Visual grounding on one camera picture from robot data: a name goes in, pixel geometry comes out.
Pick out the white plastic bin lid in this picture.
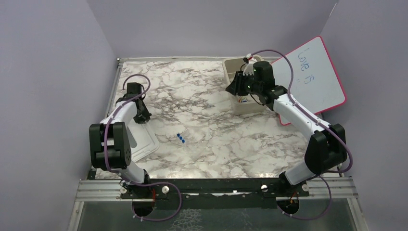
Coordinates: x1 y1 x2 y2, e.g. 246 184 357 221
127 121 160 163

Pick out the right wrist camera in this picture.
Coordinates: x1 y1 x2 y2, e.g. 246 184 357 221
243 55 259 75

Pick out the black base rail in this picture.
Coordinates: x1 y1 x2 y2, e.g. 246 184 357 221
120 178 309 210

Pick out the beige plastic bin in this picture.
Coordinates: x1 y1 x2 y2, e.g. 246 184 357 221
222 55 266 115

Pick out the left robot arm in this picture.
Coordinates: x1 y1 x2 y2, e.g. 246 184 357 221
89 82 152 198

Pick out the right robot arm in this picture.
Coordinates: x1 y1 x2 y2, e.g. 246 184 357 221
226 61 347 196

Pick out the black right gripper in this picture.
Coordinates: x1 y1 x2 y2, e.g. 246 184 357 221
225 71 262 97

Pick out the pink framed whiteboard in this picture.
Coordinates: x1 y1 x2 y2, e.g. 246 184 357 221
285 36 347 114

